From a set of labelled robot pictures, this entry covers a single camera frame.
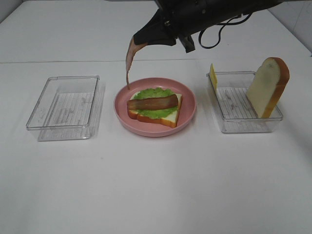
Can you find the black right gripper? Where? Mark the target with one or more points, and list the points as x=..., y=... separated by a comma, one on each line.
x=182, y=18

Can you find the pink bacon strip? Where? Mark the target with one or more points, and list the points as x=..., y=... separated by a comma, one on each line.
x=132, y=49

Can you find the brown bacon strip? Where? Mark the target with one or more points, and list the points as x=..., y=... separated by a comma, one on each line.
x=153, y=103

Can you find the green lettuce leaf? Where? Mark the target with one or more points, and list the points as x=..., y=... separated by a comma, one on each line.
x=170, y=113

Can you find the bread slice from tray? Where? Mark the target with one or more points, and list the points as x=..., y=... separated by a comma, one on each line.
x=161, y=121

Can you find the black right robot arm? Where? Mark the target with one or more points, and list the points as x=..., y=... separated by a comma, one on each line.
x=250, y=6

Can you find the yellow cheese slice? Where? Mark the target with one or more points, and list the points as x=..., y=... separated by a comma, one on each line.
x=213, y=77

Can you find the pink round plate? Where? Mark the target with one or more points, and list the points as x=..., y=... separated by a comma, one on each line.
x=186, y=113

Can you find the right clear plastic tray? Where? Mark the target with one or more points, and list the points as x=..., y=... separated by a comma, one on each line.
x=232, y=109

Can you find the clear plastic tray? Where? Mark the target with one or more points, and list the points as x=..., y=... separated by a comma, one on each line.
x=68, y=108
x=232, y=109

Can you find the bread slice in right tray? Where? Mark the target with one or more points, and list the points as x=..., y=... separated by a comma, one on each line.
x=268, y=85

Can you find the left clear plastic tray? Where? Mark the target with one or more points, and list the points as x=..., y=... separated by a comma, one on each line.
x=68, y=108

